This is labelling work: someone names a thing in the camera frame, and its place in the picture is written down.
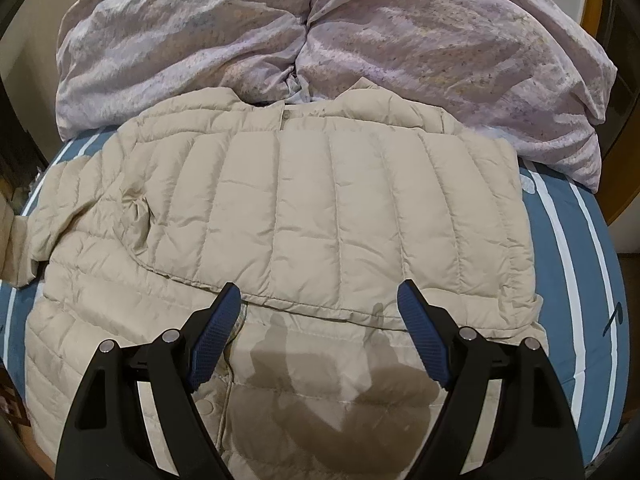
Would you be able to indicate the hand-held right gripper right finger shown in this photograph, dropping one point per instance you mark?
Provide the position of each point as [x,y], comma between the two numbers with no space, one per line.
[421,335]

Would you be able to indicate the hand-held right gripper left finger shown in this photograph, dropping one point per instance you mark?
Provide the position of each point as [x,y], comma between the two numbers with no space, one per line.
[215,335]

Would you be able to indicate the beige puffer jacket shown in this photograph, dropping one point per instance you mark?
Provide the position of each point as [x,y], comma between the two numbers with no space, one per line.
[310,210]

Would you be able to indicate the blue striped bed sheet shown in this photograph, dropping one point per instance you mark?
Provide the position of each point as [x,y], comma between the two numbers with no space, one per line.
[555,245]

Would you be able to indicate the cardboard box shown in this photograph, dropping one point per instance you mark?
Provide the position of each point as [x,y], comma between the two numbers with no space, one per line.
[12,245]

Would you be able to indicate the lavender duvet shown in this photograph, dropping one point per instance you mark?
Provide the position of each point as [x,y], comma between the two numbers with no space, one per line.
[400,35]

